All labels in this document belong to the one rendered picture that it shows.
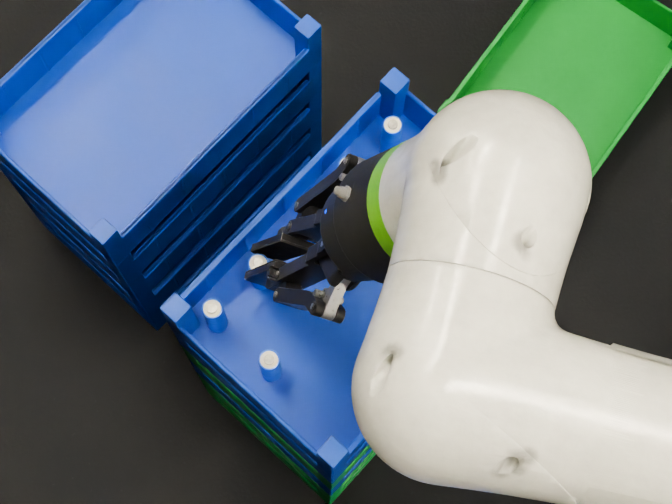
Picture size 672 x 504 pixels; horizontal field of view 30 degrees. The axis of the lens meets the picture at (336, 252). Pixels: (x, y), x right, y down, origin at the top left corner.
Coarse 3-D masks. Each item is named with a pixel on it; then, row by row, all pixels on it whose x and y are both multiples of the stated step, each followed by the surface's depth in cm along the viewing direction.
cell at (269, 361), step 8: (264, 352) 106; (272, 352) 106; (264, 360) 106; (272, 360) 106; (264, 368) 106; (272, 368) 106; (280, 368) 109; (264, 376) 110; (272, 376) 109; (280, 376) 112
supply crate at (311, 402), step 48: (384, 96) 114; (336, 144) 114; (288, 192) 112; (240, 240) 110; (192, 288) 109; (240, 288) 114; (192, 336) 108; (240, 336) 113; (288, 336) 113; (336, 336) 113; (240, 384) 107; (288, 384) 112; (336, 384) 112; (288, 432) 108; (336, 432) 111
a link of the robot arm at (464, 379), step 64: (384, 320) 70; (448, 320) 68; (512, 320) 68; (384, 384) 68; (448, 384) 66; (512, 384) 66; (576, 384) 66; (640, 384) 67; (384, 448) 69; (448, 448) 67; (512, 448) 66; (576, 448) 66; (640, 448) 66
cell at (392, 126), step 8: (384, 120) 112; (392, 120) 112; (400, 120) 112; (384, 128) 112; (392, 128) 112; (400, 128) 112; (384, 136) 113; (392, 136) 112; (400, 136) 114; (384, 144) 115; (392, 144) 114
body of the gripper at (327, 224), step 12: (324, 216) 89; (324, 228) 89; (324, 240) 89; (336, 240) 87; (336, 252) 88; (324, 264) 93; (336, 264) 89; (348, 264) 88; (336, 276) 91; (348, 276) 90; (360, 276) 89; (348, 288) 92
